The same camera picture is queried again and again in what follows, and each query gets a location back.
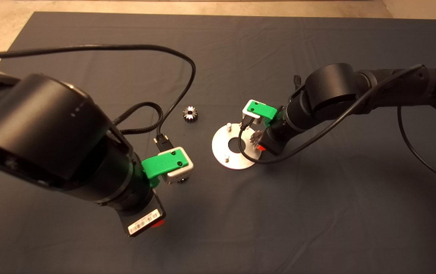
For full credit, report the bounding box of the smooth black right camera cable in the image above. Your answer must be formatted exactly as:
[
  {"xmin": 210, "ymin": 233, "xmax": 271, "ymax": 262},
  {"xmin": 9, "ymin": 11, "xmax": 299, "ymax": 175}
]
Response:
[{"xmin": 238, "ymin": 64, "xmax": 436, "ymax": 187}]

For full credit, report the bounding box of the dark grey table cloth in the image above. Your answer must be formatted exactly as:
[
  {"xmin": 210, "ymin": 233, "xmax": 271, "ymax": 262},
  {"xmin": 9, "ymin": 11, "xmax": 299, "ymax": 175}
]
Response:
[{"xmin": 0, "ymin": 11, "xmax": 436, "ymax": 274}]

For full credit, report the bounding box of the green right camera mount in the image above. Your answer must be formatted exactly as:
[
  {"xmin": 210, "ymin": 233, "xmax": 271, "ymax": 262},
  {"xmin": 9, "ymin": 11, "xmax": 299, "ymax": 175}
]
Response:
[{"xmin": 245, "ymin": 100, "xmax": 278, "ymax": 128}]

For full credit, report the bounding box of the short braided left wrist cable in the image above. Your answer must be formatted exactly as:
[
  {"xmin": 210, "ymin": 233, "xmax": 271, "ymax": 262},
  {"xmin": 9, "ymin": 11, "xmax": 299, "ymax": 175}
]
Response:
[{"xmin": 112, "ymin": 102, "xmax": 164, "ymax": 135}]

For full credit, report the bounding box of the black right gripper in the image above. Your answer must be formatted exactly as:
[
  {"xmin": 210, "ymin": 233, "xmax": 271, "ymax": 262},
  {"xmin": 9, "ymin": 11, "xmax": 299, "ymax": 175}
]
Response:
[{"xmin": 259, "ymin": 127, "xmax": 291, "ymax": 156}]

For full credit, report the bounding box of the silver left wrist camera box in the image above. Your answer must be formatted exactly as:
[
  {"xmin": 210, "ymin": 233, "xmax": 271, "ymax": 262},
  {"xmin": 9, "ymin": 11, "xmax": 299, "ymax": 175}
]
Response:
[{"xmin": 163, "ymin": 147, "xmax": 194, "ymax": 185}]

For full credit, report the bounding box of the green left camera mount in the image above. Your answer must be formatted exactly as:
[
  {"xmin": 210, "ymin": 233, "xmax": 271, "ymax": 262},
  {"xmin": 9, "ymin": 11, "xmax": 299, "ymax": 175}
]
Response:
[{"xmin": 141, "ymin": 149, "xmax": 185, "ymax": 189}]

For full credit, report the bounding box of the smooth black camera cable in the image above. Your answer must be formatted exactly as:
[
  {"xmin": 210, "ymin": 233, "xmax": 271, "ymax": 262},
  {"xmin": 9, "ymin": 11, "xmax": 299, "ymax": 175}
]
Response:
[
  {"xmin": 238, "ymin": 64, "xmax": 436, "ymax": 187},
  {"xmin": 0, "ymin": 45, "xmax": 197, "ymax": 155}
]

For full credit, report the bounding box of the round metal carrier plate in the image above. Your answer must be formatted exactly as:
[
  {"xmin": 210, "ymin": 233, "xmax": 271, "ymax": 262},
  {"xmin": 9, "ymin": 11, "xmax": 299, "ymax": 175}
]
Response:
[{"xmin": 212, "ymin": 123, "xmax": 264, "ymax": 170}]

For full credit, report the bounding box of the smooth black left camera cable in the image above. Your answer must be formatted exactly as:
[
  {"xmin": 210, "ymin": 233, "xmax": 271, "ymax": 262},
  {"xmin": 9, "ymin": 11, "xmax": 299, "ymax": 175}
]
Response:
[{"xmin": 0, "ymin": 45, "xmax": 197, "ymax": 155}]

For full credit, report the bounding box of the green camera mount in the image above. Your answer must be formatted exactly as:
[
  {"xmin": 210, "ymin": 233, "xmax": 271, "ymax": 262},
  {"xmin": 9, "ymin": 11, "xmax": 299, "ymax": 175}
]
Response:
[
  {"xmin": 245, "ymin": 100, "xmax": 278, "ymax": 128},
  {"xmin": 141, "ymin": 149, "xmax": 185, "ymax": 189}
]

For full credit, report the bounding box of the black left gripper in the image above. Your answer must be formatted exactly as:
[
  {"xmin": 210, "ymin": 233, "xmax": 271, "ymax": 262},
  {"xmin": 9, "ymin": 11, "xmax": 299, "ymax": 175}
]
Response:
[{"xmin": 116, "ymin": 195, "xmax": 166, "ymax": 237}]

